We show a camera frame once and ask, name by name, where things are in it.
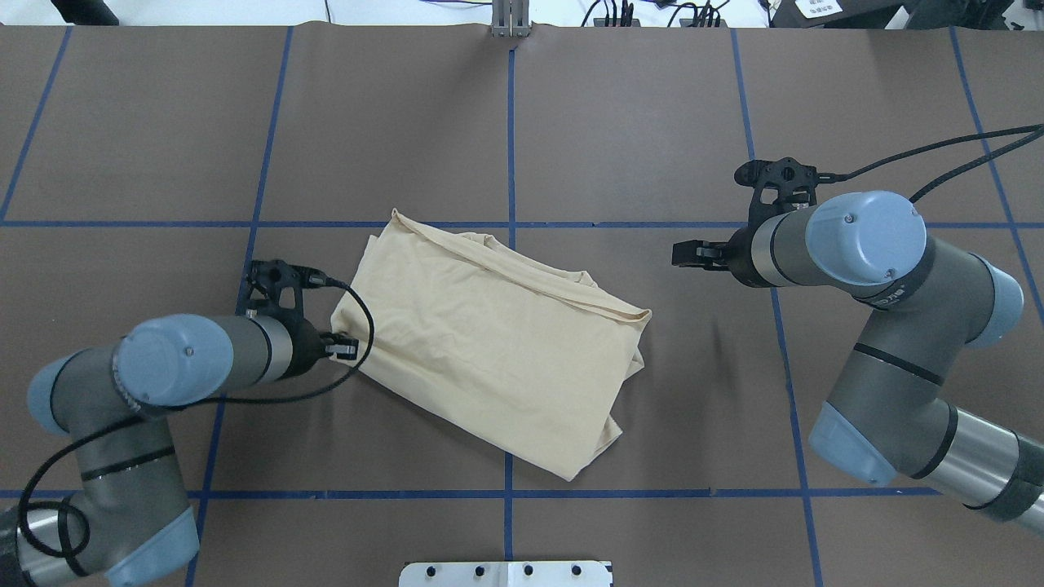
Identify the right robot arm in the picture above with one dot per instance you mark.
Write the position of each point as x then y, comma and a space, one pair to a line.
928, 300

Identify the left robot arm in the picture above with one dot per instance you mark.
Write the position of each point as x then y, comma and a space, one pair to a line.
113, 502

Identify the aluminium frame post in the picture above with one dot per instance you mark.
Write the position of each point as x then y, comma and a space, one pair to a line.
510, 18

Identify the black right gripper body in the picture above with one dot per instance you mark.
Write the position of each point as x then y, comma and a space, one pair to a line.
740, 253

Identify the cream long-sleeve graphic shirt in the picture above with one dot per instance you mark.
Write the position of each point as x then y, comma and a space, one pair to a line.
520, 354

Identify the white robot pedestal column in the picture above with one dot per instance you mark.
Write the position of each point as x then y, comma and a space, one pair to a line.
508, 573

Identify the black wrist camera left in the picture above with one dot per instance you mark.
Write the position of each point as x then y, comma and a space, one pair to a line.
275, 287

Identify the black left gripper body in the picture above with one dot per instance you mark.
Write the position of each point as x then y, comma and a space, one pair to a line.
307, 346

